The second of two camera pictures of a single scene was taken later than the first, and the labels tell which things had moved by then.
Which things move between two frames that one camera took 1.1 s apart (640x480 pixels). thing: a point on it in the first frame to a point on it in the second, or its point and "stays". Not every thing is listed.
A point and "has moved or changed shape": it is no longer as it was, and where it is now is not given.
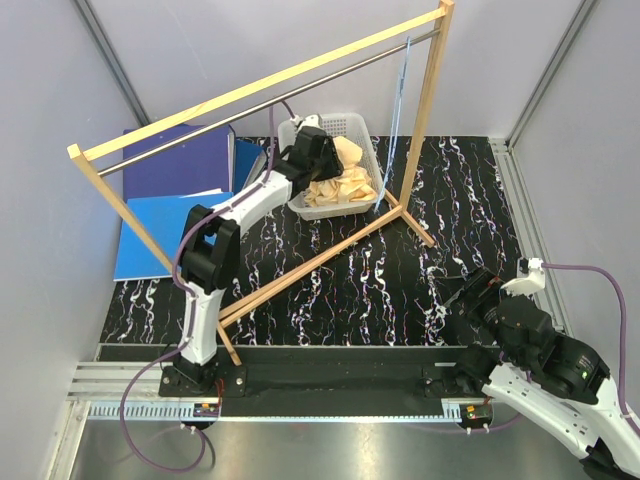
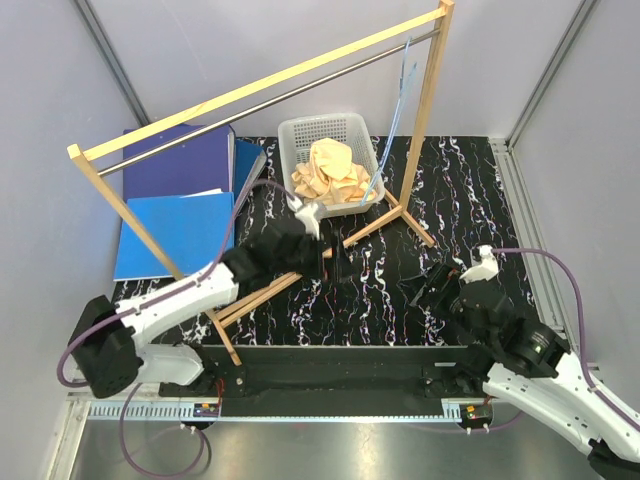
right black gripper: [483, 285] to [440, 277]
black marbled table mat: [349, 280] stays
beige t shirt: [353, 185] has moved or changed shape
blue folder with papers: [166, 218] stays
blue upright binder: [246, 153] stays
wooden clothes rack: [82, 154] stays
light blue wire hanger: [396, 125] has moved or changed shape
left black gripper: [333, 168] to [339, 266]
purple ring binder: [200, 164] stays
